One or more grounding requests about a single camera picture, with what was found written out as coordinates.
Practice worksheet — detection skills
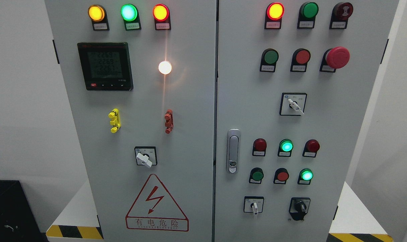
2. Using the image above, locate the black knob selector switch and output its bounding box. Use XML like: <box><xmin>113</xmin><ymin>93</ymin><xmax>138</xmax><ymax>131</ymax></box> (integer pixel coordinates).
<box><xmin>288</xmin><ymin>197</ymin><xmax>311</xmax><ymax>221</ymax></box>

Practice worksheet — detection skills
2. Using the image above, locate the red terminal connector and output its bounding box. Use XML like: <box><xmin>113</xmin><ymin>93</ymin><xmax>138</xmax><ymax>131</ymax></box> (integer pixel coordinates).
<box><xmin>165</xmin><ymin>109</ymin><xmax>174</xmax><ymax>134</ymax></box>

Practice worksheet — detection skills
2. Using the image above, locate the dark red light left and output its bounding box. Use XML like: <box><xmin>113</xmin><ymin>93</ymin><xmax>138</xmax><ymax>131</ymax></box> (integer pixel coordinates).
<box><xmin>252</xmin><ymin>138</ymin><xmax>267</xmax><ymax>157</ymax></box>

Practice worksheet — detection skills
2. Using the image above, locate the dark red light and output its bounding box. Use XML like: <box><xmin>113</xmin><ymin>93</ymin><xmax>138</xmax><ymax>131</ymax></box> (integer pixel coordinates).
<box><xmin>252</xmin><ymin>138</ymin><xmax>267</xmax><ymax>157</ymax></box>
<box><xmin>302</xmin><ymin>139</ymin><xmax>320</xmax><ymax>158</ymax></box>

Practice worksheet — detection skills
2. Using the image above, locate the white glowing indicator light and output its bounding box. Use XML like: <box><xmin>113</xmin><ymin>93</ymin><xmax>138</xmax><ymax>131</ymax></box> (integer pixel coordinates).
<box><xmin>158</xmin><ymin>60</ymin><xmax>172</xmax><ymax>75</ymax></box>

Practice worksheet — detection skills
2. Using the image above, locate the green push button lower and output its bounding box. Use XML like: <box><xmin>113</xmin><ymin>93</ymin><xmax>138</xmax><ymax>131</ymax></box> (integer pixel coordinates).
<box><xmin>248</xmin><ymin>167</ymin><xmax>264</xmax><ymax>184</ymax></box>

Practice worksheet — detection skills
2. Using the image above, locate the green push button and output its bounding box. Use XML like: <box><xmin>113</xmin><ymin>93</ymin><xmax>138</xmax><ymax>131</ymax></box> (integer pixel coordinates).
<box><xmin>248</xmin><ymin>167</ymin><xmax>264</xmax><ymax>184</ymax></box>
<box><xmin>259</xmin><ymin>48</ymin><xmax>279</xmax><ymax>73</ymax></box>

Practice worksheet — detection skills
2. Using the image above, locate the grey left cabinet door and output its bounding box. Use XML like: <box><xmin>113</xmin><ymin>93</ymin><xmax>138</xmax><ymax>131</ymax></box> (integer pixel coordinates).
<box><xmin>45</xmin><ymin>0</ymin><xmax>217</xmax><ymax>242</ymax></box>

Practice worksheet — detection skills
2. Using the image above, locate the grey cabinet door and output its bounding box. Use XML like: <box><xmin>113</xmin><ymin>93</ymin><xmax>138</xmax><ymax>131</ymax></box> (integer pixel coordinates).
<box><xmin>214</xmin><ymin>0</ymin><xmax>399</xmax><ymax>242</ymax></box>
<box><xmin>45</xmin><ymin>0</ymin><xmax>217</xmax><ymax>242</ymax></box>

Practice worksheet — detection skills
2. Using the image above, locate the lit green light middle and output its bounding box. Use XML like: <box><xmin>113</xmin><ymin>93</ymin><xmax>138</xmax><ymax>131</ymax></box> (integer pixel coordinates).
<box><xmin>278</xmin><ymin>139</ymin><xmax>293</xmax><ymax>157</ymax></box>

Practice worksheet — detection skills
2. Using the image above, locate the yellow terminal connector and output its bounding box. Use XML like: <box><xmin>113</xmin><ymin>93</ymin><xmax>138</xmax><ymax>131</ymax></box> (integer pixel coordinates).
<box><xmin>108</xmin><ymin>108</ymin><xmax>122</xmax><ymax>133</ymax></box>

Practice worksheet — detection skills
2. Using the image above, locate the green push button upper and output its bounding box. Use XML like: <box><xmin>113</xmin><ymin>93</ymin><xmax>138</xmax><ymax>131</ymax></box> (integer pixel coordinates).
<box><xmin>259</xmin><ymin>48</ymin><xmax>279</xmax><ymax>73</ymax></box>

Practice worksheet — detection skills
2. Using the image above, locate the red push button lower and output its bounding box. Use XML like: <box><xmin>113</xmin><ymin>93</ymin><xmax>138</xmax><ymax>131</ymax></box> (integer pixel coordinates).
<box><xmin>273</xmin><ymin>167</ymin><xmax>289</xmax><ymax>185</ymax></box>

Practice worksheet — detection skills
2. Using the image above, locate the red push button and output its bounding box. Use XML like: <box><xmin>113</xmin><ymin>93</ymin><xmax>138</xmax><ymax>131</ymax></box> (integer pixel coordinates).
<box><xmin>290</xmin><ymin>48</ymin><xmax>311</xmax><ymax>72</ymax></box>
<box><xmin>273</xmin><ymin>167</ymin><xmax>289</xmax><ymax>185</ymax></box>

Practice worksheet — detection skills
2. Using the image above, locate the grey right cabinet door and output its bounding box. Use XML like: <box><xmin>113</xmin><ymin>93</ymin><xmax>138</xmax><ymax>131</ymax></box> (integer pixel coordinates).
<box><xmin>214</xmin><ymin>0</ymin><xmax>399</xmax><ymax>242</ymax></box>

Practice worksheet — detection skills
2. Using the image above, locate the red electrical warning sticker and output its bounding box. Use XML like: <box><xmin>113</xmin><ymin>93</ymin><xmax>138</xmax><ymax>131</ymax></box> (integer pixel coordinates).
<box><xmin>126</xmin><ymin>174</ymin><xmax>189</xmax><ymax>232</ymax></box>

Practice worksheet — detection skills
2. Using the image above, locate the dark red light right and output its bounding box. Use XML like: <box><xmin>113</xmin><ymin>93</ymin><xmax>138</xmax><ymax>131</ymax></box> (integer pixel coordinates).
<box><xmin>302</xmin><ymin>139</ymin><xmax>320</xmax><ymax>158</ymax></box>

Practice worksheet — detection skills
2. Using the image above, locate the black digital power meter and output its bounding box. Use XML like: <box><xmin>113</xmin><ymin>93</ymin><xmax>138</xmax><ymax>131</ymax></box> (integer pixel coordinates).
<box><xmin>77</xmin><ymin>42</ymin><xmax>133</xmax><ymax>91</ymax></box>

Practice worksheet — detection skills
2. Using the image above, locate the lit green button lower right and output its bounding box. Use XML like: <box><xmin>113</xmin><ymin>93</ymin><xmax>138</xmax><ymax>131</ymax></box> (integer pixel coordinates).
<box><xmin>297</xmin><ymin>168</ymin><xmax>313</xmax><ymax>185</ymax></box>

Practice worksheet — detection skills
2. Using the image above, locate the red push button upper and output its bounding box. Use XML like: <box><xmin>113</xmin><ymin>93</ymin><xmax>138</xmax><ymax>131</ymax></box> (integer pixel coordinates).
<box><xmin>290</xmin><ymin>48</ymin><xmax>311</xmax><ymax>72</ymax></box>

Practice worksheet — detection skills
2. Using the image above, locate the red indicator light left door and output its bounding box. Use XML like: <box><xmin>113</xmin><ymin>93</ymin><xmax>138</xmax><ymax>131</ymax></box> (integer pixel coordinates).
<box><xmin>152</xmin><ymin>4</ymin><xmax>171</xmax><ymax>30</ymax></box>

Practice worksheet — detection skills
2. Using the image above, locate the red indicator light door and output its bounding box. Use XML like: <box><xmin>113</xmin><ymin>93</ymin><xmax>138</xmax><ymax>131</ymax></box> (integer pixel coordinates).
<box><xmin>264</xmin><ymin>2</ymin><xmax>284</xmax><ymax>29</ymax></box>
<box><xmin>152</xmin><ymin>4</ymin><xmax>171</xmax><ymax>30</ymax></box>

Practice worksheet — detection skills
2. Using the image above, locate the red indicator light right door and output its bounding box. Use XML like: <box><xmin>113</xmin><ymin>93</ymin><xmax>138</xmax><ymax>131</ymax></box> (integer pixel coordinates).
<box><xmin>264</xmin><ymin>2</ymin><xmax>284</xmax><ymax>29</ymax></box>

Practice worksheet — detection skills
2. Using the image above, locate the green indicator light top left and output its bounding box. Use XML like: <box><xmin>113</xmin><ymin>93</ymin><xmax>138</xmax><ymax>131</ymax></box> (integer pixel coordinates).
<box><xmin>121</xmin><ymin>4</ymin><xmax>141</xmax><ymax>31</ymax></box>

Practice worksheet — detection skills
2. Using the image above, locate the dark green indicator light top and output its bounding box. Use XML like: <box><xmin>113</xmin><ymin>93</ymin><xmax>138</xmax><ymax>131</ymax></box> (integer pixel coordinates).
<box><xmin>297</xmin><ymin>2</ymin><xmax>319</xmax><ymax>29</ymax></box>

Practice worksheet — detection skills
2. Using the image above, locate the red emergency stop button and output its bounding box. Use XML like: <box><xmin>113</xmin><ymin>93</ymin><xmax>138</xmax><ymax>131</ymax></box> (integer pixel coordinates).
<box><xmin>320</xmin><ymin>46</ymin><xmax>350</xmax><ymax>73</ymax></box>

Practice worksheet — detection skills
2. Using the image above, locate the yellow indicator light top left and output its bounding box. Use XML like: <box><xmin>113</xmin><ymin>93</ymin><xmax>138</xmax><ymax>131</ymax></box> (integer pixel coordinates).
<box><xmin>87</xmin><ymin>4</ymin><xmax>109</xmax><ymax>31</ymax></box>

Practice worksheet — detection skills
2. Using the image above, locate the white platform hazard stripe left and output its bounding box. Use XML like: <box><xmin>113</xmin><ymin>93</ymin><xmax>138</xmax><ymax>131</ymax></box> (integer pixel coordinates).
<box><xmin>46</xmin><ymin>181</ymin><xmax>104</xmax><ymax>242</ymax></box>

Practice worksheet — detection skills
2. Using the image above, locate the white platform hazard stripe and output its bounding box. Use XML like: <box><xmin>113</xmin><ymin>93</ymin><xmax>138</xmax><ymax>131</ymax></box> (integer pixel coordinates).
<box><xmin>327</xmin><ymin>183</ymin><xmax>393</xmax><ymax>242</ymax></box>
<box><xmin>46</xmin><ymin>181</ymin><xmax>104</xmax><ymax>242</ymax></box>

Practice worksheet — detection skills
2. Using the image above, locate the dark red buzzer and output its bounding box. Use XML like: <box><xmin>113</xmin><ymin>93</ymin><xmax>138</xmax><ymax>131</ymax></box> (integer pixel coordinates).
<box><xmin>329</xmin><ymin>2</ymin><xmax>353</xmax><ymax>29</ymax></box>

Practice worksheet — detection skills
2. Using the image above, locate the white platform hazard stripe right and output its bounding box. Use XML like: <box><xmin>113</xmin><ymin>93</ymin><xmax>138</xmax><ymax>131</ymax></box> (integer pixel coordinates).
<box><xmin>327</xmin><ymin>183</ymin><xmax>393</xmax><ymax>242</ymax></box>

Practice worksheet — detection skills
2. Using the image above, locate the black box lower left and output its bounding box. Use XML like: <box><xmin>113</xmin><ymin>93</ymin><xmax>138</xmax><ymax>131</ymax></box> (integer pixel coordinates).
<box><xmin>0</xmin><ymin>180</ymin><xmax>44</xmax><ymax>242</ymax></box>

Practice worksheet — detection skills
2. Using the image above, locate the silver door lock handle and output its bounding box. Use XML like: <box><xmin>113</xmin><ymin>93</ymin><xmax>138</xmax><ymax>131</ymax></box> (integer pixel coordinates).
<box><xmin>226</xmin><ymin>129</ymin><xmax>241</xmax><ymax>174</ymax></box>

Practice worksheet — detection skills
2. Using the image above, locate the white selector switch left door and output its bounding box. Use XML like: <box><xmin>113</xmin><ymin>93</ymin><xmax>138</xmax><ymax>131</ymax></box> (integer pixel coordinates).
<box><xmin>134</xmin><ymin>147</ymin><xmax>157</xmax><ymax>168</ymax></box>

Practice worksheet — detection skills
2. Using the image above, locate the white selector switch upper right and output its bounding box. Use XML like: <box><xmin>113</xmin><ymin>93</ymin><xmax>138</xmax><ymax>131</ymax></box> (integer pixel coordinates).
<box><xmin>280</xmin><ymin>92</ymin><xmax>307</xmax><ymax>116</ymax></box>

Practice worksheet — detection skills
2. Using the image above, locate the white selector switch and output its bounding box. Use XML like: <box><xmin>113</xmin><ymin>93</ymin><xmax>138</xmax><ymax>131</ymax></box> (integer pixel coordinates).
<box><xmin>243</xmin><ymin>196</ymin><xmax>264</xmax><ymax>215</ymax></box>
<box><xmin>280</xmin><ymin>92</ymin><xmax>307</xmax><ymax>116</ymax></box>

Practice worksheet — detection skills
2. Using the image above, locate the white selector switch lower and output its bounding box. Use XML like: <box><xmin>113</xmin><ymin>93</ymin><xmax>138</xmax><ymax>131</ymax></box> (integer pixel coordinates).
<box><xmin>243</xmin><ymin>196</ymin><xmax>264</xmax><ymax>215</ymax></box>

